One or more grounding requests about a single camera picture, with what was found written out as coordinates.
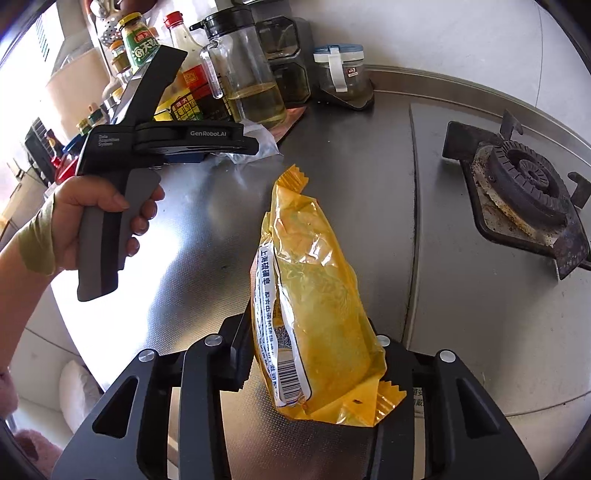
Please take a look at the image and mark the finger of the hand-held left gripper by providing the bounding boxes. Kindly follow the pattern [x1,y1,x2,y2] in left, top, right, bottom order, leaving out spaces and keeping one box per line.
[136,135,260,164]

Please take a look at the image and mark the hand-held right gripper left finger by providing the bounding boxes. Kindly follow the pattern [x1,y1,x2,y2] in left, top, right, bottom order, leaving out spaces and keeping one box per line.
[51,314,254,480]

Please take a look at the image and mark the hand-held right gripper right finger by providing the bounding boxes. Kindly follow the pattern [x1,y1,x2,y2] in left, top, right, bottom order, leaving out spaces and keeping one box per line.
[369,335,541,480]

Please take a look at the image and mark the clear plastic wrapper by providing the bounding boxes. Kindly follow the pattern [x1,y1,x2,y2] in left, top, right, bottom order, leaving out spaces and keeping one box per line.
[217,122,283,164]

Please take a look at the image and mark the yellow plastic packet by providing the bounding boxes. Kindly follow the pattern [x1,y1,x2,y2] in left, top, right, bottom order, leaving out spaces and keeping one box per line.
[250,165,408,428]

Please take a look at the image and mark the person's left forearm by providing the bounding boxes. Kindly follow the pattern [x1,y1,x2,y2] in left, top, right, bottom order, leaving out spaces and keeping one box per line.
[0,193,61,416]

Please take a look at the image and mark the person's left hand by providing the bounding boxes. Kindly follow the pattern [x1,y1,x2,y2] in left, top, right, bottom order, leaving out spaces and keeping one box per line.
[52,177,166,274]

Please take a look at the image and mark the yellow seasoning pack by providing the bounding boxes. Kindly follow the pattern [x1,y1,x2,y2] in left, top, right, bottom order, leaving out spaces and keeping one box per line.
[154,76,205,121]

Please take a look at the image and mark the black plastic basket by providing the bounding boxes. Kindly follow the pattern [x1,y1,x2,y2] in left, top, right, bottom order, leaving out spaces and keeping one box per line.
[24,117,57,186]

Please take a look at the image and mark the glass oil jug black lid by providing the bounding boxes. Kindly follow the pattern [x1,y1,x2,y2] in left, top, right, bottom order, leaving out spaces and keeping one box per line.
[190,7,288,131]

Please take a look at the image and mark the brown tray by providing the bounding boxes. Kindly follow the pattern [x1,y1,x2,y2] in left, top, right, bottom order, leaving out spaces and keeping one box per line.
[267,105,308,145]

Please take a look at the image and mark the white round container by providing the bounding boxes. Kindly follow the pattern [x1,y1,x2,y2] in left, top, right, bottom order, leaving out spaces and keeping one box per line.
[45,44,117,121]

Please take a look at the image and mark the small jar yellow lid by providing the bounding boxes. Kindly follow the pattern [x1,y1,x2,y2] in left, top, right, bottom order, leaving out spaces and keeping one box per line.
[108,41,134,83]

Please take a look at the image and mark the dark tinted seasoning box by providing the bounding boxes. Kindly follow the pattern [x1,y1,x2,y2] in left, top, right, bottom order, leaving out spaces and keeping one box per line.
[254,17,304,62]
[270,59,313,109]

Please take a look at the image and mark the red cap sauce bottle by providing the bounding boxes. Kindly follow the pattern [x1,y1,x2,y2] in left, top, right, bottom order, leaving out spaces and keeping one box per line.
[164,11,223,121]

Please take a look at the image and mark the stainless steel hob plate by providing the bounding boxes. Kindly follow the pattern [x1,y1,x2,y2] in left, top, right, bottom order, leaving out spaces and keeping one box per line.
[403,102,591,418]

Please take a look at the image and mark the green label jar yellow lid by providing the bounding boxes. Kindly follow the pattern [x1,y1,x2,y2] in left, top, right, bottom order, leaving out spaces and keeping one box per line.
[116,13,162,75]

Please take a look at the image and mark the perforated metal ladle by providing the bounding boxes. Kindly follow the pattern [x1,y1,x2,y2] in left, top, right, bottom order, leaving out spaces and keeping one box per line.
[92,0,124,48]

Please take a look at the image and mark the glass jar blue lid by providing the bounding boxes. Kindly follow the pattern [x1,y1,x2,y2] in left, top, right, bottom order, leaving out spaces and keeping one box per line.
[313,44,376,112]

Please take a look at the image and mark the white soft bundle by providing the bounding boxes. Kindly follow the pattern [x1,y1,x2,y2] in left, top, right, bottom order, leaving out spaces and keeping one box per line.
[59,360,102,433]

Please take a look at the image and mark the black gas burner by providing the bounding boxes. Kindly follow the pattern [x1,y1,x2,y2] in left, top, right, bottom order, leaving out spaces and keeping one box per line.
[442,110,591,281]

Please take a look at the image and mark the pink fleece pants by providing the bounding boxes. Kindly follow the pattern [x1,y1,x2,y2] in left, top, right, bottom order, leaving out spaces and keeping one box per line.
[13,427,64,468]

